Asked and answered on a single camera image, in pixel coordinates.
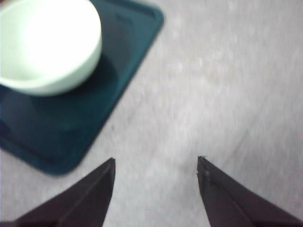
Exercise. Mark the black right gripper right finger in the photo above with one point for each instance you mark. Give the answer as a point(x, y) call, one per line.
point(231, 203)

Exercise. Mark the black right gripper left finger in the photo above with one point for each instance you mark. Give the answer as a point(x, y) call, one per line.
point(83, 204)

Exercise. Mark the green ceramic bowl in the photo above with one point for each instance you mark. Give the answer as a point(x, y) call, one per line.
point(48, 47)

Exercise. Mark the dark blue rectangular tray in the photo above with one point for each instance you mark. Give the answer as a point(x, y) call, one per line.
point(58, 133)

